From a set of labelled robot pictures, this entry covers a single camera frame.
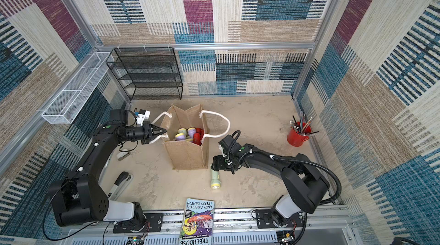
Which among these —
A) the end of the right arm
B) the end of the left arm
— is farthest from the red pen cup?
the end of the left arm

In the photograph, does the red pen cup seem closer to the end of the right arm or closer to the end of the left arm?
the end of the right arm

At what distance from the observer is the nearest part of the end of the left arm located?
700mm
